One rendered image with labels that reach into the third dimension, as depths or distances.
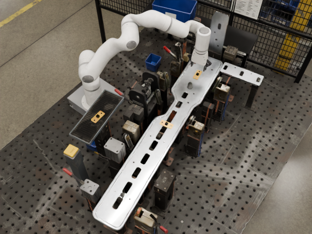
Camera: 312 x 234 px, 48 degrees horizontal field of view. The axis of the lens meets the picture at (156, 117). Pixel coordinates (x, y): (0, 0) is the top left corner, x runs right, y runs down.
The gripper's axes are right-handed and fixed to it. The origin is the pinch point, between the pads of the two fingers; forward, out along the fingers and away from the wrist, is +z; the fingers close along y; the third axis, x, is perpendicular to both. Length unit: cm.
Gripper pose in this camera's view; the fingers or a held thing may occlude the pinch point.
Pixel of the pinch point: (198, 66)
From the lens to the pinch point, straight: 241.2
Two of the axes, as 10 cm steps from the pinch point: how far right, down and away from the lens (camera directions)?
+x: 4.8, -7.2, 5.1
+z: -0.1, 5.7, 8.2
